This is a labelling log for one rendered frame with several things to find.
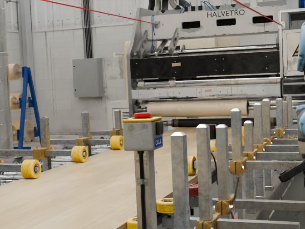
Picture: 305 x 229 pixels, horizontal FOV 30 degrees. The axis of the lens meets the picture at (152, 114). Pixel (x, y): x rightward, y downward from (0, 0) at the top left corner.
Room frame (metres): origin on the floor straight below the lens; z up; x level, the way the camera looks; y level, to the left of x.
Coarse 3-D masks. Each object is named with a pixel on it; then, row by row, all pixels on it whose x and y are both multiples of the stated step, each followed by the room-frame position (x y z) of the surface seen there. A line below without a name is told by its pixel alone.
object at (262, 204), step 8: (192, 200) 2.05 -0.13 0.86; (240, 200) 1.99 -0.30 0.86; (248, 200) 1.99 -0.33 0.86; (256, 200) 1.98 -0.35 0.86; (264, 200) 1.98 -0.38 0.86; (272, 200) 1.97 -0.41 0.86; (280, 200) 1.97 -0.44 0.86; (288, 200) 1.96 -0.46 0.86; (192, 208) 2.07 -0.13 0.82; (240, 208) 1.99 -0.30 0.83; (248, 208) 1.98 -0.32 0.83; (256, 208) 1.97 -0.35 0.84; (264, 208) 1.96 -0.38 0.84; (272, 208) 1.95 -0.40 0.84; (280, 208) 1.95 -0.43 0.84; (288, 208) 1.94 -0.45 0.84; (296, 208) 1.93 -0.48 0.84; (304, 208) 1.92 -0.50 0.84
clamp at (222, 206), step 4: (232, 196) 2.02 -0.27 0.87; (216, 200) 1.97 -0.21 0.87; (220, 200) 1.97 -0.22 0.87; (224, 200) 1.96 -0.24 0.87; (228, 200) 1.96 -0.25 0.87; (232, 200) 2.00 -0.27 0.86; (216, 204) 1.95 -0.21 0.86; (220, 204) 1.95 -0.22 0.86; (224, 204) 1.94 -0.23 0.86; (228, 204) 1.95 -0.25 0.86; (216, 208) 1.95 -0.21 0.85; (220, 208) 1.95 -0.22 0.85; (224, 208) 1.94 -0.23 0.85; (228, 208) 1.94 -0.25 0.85; (216, 212) 1.95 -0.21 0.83; (220, 212) 1.95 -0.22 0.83; (224, 212) 1.94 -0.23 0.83; (228, 212) 1.96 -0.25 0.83
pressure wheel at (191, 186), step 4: (188, 184) 2.09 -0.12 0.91; (192, 184) 2.07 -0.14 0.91; (196, 184) 2.08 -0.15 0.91; (192, 188) 2.03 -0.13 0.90; (196, 188) 2.03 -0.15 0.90; (192, 192) 2.03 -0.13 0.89; (196, 192) 2.03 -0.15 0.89; (192, 196) 2.03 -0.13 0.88; (196, 196) 2.04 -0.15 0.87; (192, 212) 2.07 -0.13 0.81
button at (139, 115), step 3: (135, 114) 1.27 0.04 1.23; (138, 114) 1.26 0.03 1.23; (141, 114) 1.26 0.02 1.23; (144, 114) 1.26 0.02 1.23; (147, 114) 1.26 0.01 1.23; (150, 114) 1.27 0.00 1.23; (135, 117) 1.27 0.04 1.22; (138, 117) 1.26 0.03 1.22; (141, 117) 1.26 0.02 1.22; (144, 117) 1.26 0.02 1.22; (147, 117) 1.26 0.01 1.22
